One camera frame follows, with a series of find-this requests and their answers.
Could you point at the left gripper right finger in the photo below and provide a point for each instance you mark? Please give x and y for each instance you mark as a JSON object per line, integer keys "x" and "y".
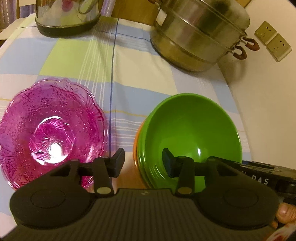
{"x": 183, "y": 168}

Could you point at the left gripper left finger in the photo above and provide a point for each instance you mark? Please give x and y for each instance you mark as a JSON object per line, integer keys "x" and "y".
{"x": 104, "y": 169}

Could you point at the orange plastic bowl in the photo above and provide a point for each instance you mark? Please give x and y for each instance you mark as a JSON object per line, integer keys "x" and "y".
{"x": 134, "y": 152}

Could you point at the large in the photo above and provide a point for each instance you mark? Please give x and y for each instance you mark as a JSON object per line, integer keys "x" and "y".
{"x": 140, "y": 158}

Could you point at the green plastic bowl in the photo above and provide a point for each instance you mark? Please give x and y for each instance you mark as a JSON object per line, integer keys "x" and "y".
{"x": 188, "y": 125}

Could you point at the pink glass plate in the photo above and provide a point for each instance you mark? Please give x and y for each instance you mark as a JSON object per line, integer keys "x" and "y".
{"x": 51, "y": 122}

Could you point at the person's right hand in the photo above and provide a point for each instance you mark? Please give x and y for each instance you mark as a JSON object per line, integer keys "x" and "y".
{"x": 286, "y": 214}

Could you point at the checkered tablecloth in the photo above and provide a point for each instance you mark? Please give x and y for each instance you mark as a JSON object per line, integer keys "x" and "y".
{"x": 117, "y": 63}

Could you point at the stainless steel steamer pot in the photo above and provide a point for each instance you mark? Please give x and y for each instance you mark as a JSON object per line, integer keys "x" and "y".
{"x": 195, "y": 35}

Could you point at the stainless steel kettle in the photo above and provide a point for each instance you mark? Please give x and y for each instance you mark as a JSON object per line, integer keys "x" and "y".
{"x": 63, "y": 18}

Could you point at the white wooden chair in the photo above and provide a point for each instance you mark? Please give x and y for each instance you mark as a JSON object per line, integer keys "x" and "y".
{"x": 13, "y": 13}

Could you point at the double wall socket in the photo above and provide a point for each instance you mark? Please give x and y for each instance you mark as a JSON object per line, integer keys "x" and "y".
{"x": 275, "y": 43}

